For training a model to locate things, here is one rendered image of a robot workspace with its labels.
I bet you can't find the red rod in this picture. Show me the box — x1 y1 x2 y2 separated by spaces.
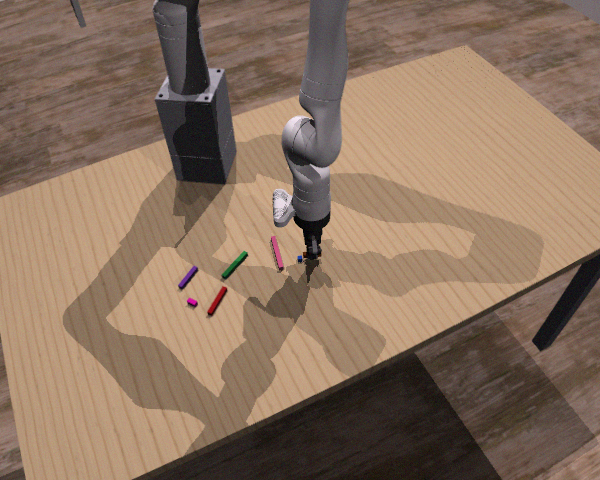
207 287 227 316

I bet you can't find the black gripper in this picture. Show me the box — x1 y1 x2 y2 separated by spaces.
293 209 331 260

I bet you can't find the pink rod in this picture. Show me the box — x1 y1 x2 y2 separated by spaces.
271 236 284 270

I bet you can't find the purple rod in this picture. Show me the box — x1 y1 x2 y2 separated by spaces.
178 266 198 290

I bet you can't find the green rod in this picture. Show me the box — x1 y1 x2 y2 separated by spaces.
222 251 248 279

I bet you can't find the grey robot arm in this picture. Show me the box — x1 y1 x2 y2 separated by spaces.
153 0 350 228

